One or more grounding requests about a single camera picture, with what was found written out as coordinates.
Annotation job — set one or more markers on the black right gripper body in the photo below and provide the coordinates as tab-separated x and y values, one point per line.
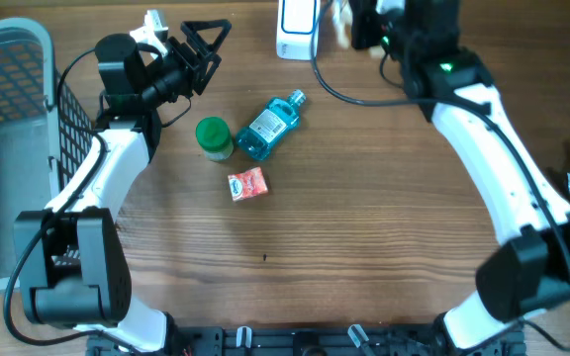
372	31

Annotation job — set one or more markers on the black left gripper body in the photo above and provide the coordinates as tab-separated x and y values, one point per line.
173	73

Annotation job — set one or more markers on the green lid jar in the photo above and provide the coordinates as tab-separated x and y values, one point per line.
214	137

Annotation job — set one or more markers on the blue mouthwash bottle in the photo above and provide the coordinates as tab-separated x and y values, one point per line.
278	117

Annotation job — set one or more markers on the red tissue packet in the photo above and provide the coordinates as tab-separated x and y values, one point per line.
248	184

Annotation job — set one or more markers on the beige plastic food pouch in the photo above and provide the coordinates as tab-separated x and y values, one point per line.
341	20

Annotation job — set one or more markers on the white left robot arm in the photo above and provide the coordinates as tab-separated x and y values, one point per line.
71	271

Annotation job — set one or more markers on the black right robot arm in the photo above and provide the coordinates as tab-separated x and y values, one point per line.
530	272

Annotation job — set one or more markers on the white barcode scanner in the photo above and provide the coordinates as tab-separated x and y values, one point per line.
295	27

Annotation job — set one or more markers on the grey plastic shopping basket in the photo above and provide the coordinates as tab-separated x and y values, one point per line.
39	152

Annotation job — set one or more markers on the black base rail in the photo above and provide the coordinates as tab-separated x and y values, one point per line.
393	340

